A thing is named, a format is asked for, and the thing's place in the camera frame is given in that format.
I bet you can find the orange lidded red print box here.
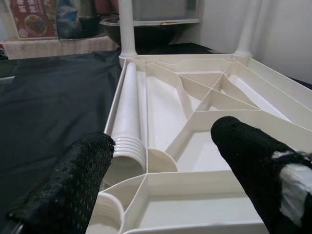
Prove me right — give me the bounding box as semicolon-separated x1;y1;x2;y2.
9;0;59;41

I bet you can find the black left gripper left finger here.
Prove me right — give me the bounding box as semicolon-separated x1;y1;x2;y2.
7;131;115;234

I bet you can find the dark plastic bag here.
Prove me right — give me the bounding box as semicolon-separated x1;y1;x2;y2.
55;0;101;41

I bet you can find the black wok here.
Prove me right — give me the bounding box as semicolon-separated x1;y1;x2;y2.
99;17;202;48

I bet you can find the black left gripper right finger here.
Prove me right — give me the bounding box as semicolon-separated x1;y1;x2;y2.
210;116;312;234

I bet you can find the clear plastic storage box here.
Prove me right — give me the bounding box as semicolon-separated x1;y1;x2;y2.
133;0;203;26

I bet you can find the white plastic children table top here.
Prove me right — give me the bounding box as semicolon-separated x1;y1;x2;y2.
86;54;312;234

